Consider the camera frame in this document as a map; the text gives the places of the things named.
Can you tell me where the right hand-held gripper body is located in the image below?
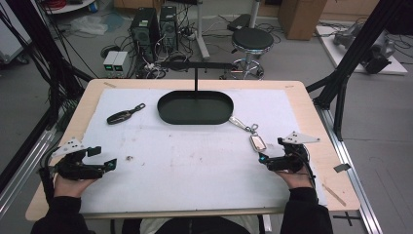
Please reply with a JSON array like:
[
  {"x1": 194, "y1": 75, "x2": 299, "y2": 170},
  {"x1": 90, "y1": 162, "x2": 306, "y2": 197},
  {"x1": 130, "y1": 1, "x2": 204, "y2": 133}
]
[{"x1": 266, "y1": 131, "x2": 321, "y2": 174}]

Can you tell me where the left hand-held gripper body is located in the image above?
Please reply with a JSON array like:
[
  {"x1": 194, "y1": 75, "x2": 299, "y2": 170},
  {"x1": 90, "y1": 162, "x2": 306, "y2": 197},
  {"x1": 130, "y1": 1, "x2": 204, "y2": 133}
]
[{"x1": 52, "y1": 137, "x2": 109, "y2": 181}]

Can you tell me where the silver key with keychain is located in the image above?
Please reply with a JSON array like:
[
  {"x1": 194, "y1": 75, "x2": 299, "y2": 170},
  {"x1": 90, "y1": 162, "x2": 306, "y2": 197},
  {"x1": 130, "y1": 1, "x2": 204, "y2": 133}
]
[{"x1": 228, "y1": 115, "x2": 268, "y2": 153}]

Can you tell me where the black car key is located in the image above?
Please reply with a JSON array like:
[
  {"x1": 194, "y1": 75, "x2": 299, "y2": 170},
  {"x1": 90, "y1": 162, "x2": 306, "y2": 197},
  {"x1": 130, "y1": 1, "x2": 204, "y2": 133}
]
[{"x1": 105, "y1": 102, "x2": 147, "y2": 126}]

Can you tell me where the black key rack with tray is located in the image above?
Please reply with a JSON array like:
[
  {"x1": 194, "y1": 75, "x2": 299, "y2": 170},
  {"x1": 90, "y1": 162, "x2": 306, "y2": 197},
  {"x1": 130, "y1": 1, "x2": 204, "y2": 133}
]
[{"x1": 156, "y1": 60, "x2": 235, "y2": 126}]

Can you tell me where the person's left hand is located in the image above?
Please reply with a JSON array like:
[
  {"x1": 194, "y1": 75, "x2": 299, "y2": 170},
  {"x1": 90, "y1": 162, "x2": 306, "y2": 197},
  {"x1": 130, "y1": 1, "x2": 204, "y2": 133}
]
[{"x1": 53, "y1": 175, "x2": 99, "y2": 199}]

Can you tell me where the person's right hand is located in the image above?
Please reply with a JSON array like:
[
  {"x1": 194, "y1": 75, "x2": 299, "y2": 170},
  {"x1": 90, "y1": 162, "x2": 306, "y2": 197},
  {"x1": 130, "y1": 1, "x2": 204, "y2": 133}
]
[{"x1": 275, "y1": 165, "x2": 316, "y2": 191}]

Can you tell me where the small grey metal piece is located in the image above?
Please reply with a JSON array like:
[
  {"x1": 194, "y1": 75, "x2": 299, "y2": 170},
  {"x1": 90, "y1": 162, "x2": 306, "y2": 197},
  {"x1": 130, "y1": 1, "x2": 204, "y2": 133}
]
[{"x1": 333, "y1": 163, "x2": 353, "y2": 174}]

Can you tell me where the thin wooden stick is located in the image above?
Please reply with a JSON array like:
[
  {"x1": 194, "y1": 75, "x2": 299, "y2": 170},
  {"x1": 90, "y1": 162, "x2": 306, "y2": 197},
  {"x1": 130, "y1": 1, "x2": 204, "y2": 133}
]
[{"x1": 321, "y1": 182, "x2": 348, "y2": 208}]

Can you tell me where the white table mat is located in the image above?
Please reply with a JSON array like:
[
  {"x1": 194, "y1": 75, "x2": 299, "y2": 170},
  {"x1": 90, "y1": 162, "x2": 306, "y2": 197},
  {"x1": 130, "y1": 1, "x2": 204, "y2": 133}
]
[{"x1": 79, "y1": 87, "x2": 328, "y2": 215}]

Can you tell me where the grey power supply unit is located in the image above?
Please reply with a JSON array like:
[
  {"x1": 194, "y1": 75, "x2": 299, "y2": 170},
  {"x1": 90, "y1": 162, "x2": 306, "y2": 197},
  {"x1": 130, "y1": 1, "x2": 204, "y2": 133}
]
[
  {"x1": 112, "y1": 51, "x2": 130, "y2": 79},
  {"x1": 102, "y1": 50, "x2": 120, "y2": 79}
]

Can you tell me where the person's lap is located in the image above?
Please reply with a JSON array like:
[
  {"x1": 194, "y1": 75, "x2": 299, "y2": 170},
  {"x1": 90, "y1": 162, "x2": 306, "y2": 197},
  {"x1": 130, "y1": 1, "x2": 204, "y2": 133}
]
[{"x1": 121, "y1": 214, "x2": 265, "y2": 234}]

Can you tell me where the white floor platform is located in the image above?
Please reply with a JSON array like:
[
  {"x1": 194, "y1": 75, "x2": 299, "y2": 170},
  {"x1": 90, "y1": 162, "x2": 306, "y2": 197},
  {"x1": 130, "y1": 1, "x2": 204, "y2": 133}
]
[{"x1": 315, "y1": 24, "x2": 409, "y2": 76}]

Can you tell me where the black round stool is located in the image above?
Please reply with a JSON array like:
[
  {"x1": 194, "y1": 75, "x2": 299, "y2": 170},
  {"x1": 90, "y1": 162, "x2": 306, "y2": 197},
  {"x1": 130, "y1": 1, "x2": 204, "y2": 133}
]
[{"x1": 223, "y1": 26, "x2": 276, "y2": 81}]

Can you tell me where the brown cardboard box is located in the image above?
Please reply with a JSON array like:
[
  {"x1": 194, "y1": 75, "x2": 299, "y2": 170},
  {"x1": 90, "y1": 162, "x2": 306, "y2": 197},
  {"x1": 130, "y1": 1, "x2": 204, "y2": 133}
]
[{"x1": 278, "y1": 0, "x2": 328, "y2": 42}]

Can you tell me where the clear plastic bag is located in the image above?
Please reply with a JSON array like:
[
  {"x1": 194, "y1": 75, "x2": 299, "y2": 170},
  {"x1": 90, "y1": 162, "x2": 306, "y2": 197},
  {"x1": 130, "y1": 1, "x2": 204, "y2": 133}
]
[{"x1": 69, "y1": 15, "x2": 109, "y2": 36}]

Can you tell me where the black flat bag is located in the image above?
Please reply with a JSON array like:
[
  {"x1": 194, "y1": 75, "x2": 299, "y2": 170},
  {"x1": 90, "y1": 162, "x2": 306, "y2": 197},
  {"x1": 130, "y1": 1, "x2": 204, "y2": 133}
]
[{"x1": 226, "y1": 13, "x2": 253, "y2": 32}]

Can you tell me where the black computer tower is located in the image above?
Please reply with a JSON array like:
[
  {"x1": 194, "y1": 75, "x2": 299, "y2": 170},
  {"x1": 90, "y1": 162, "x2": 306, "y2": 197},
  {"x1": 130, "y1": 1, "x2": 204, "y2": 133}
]
[
  {"x1": 129, "y1": 7, "x2": 161, "y2": 63},
  {"x1": 158, "y1": 4, "x2": 179, "y2": 54}
]

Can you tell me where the grey machine on platform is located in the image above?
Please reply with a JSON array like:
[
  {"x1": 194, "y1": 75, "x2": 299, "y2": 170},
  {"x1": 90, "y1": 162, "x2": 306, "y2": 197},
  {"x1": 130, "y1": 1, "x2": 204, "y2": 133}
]
[{"x1": 332, "y1": 21, "x2": 396, "y2": 75}]

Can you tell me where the white desk leg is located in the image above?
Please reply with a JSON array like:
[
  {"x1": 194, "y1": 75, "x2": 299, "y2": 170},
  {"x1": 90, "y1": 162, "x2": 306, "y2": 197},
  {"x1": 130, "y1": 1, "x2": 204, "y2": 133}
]
[
  {"x1": 247, "y1": 0, "x2": 263, "y2": 29},
  {"x1": 194, "y1": 0, "x2": 211, "y2": 61}
]

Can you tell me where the white round table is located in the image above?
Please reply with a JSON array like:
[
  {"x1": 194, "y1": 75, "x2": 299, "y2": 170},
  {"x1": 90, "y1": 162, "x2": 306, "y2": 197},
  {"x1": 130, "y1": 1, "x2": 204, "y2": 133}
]
[{"x1": 41, "y1": 0, "x2": 99, "y2": 16}]

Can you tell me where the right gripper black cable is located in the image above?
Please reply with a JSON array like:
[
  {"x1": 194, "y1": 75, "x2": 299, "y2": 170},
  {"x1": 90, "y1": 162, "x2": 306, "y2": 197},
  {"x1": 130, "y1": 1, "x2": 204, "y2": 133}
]
[{"x1": 292, "y1": 151, "x2": 318, "y2": 190}]

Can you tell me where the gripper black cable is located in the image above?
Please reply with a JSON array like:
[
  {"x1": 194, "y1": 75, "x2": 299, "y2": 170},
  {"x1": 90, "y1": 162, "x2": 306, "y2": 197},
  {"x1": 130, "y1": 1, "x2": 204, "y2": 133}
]
[
  {"x1": 292, "y1": 151, "x2": 318, "y2": 190},
  {"x1": 38, "y1": 145, "x2": 64, "y2": 205}
]

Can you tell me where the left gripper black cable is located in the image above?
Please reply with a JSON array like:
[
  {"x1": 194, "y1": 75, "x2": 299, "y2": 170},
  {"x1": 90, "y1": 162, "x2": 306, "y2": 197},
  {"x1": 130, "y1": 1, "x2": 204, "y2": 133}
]
[{"x1": 38, "y1": 145, "x2": 64, "y2": 205}]

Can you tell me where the aluminium rail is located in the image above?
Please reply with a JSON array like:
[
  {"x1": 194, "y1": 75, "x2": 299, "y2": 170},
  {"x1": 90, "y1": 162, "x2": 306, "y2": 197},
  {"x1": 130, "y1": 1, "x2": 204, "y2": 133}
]
[
  {"x1": 0, "y1": 128, "x2": 56, "y2": 217},
  {"x1": 314, "y1": 102, "x2": 385, "y2": 234}
]

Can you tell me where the black frame strut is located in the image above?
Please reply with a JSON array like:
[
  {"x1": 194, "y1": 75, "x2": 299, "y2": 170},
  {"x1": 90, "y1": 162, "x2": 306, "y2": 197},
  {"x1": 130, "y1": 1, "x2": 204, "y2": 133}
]
[
  {"x1": 305, "y1": 0, "x2": 413, "y2": 142},
  {"x1": 0, "y1": 0, "x2": 95, "y2": 131}
]

